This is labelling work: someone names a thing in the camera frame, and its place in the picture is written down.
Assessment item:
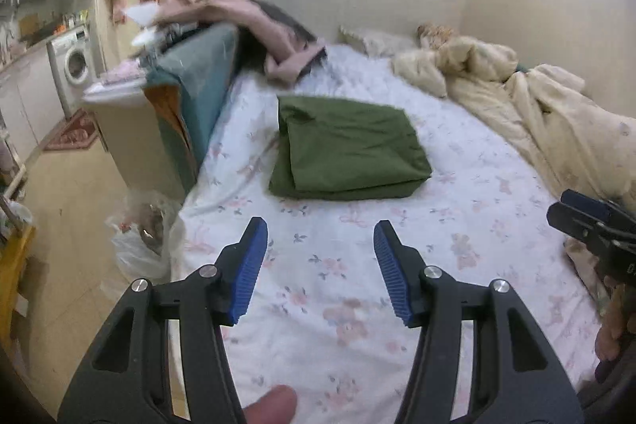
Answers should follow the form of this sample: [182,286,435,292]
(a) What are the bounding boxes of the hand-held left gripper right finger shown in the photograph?
[372,219,584,424]

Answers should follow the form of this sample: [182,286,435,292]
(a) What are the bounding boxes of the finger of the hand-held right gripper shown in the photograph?
[560,189,627,219]
[547,203,622,251]

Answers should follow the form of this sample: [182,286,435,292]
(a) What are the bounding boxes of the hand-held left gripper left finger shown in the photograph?
[57,216,269,424]

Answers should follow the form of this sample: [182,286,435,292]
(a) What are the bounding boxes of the green pants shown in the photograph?
[268,93,432,201]

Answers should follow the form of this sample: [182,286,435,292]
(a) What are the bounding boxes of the person's right hand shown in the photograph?
[593,284,631,385]

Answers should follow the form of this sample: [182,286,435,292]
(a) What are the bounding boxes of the person's left hand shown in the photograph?
[243,385,299,424]

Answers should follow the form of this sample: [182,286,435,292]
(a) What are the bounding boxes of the floral white bed sheet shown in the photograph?
[166,44,604,424]

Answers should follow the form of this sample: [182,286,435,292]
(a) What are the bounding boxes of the cream quilt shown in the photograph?
[392,34,636,216]

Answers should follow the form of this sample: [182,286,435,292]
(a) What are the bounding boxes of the white plastic bag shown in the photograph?
[105,188,187,286]

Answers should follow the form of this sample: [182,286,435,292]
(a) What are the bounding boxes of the beige cabinet beside bed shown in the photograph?
[82,83,187,201]

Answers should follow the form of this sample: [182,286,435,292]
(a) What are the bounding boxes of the teal cloth with orange lining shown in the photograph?
[144,24,239,191]

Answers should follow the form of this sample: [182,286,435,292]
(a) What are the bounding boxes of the red patterned rug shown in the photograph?
[42,108,103,153]

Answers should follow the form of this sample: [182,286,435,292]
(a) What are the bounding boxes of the floral pillow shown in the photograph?
[417,23,459,50]

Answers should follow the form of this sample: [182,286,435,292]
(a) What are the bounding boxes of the yellow wooden shelf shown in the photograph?
[0,225,38,340]

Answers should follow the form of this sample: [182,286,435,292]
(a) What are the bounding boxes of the cream pillow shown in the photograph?
[339,25,418,57]

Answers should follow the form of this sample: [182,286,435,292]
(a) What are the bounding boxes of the folded pink cloth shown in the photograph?
[102,61,145,85]

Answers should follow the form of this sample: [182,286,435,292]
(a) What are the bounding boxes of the dark grey cloth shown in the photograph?
[243,0,319,57]

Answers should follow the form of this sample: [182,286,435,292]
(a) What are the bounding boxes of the white washing machine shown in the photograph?
[46,27,97,117]

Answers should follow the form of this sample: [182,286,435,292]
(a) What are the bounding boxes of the beige kitchen cabinet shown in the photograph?
[0,39,65,167]

